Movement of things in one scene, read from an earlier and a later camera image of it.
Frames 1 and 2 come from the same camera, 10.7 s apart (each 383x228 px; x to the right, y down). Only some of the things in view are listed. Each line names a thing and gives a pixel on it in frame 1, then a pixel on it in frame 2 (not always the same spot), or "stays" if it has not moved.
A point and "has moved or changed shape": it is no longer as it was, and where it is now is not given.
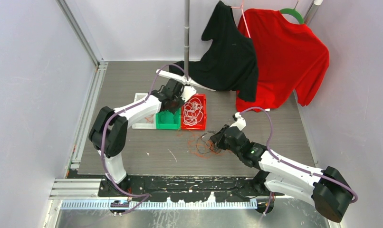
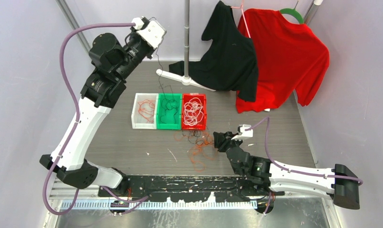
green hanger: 293,12 stays
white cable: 191,111 stays
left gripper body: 177,102 to 135,48
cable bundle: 203,147 has moved or changed shape
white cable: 191,118 stays
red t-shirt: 291,57 stays
